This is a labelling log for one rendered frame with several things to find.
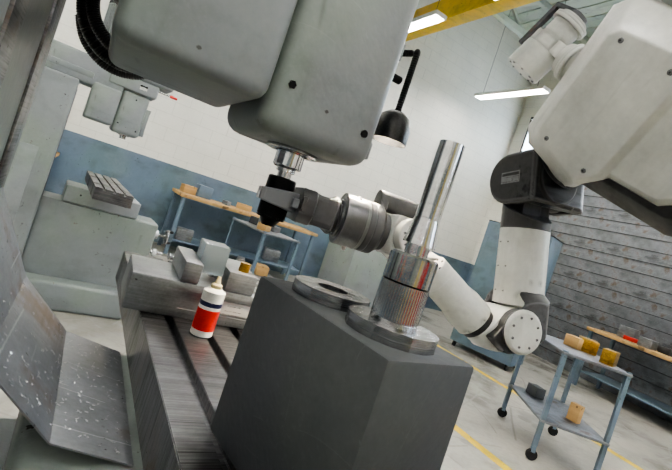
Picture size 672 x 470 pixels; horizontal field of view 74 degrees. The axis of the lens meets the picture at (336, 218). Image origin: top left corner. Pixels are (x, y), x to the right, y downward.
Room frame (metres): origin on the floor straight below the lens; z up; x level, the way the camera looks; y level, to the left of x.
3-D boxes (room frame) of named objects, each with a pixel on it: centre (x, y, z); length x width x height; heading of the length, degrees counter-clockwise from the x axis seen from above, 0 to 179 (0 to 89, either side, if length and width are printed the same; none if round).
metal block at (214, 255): (0.94, 0.22, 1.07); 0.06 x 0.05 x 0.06; 27
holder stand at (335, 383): (0.47, -0.05, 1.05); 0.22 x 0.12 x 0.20; 38
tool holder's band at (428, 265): (0.43, -0.08, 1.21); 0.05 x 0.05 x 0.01
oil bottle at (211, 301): (0.81, 0.17, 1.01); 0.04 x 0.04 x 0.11
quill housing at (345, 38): (0.73, 0.11, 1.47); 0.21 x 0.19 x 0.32; 30
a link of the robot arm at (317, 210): (0.75, 0.01, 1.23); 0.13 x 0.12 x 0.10; 15
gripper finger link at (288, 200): (0.70, 0.09, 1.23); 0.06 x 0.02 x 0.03; 105
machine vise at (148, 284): (0.95, 0.19, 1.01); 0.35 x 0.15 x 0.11; 117
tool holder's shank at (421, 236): (0.43, -0.08, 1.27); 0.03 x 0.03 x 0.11
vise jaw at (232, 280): (0.96, 0.17, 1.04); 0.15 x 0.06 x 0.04; 27
